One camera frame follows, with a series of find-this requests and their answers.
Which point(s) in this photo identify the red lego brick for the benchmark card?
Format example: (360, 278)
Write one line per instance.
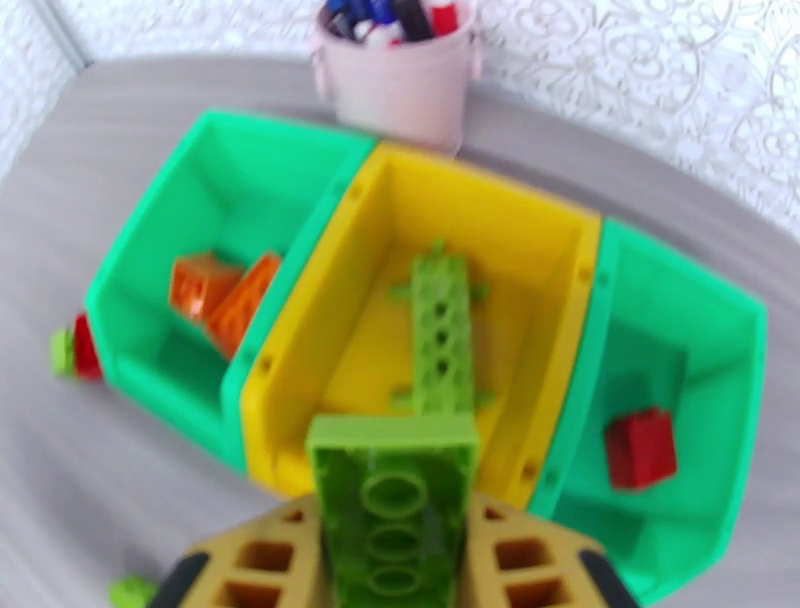
(87, 353)
(640, 450)

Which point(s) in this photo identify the black marker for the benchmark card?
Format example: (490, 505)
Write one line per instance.
(412, 19)

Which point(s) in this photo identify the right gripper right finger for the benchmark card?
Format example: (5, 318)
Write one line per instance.
(537, 556)

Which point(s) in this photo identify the green plastic bin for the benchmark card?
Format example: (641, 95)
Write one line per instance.
(156, 400)
(687, 312)

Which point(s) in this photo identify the yellow plastic bin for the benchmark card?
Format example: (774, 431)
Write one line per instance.
(500, 262)

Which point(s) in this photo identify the orange lego brick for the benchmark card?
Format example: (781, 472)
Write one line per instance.
(200, 287)
(240, 306)

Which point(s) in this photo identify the blue marker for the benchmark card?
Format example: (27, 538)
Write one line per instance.
(350, 15)

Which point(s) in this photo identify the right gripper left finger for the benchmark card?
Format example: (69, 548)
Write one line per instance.
(250, 556)

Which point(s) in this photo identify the small lime green lego brick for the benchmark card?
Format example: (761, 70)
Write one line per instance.
(61, 353)

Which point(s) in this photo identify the red marker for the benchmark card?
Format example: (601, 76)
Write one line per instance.
(445, 15)

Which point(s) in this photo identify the pink metal cup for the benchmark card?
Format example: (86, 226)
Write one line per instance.
(400, 87)

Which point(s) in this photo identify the long lime green lego piece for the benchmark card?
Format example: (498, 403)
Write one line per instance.
(440, 312)

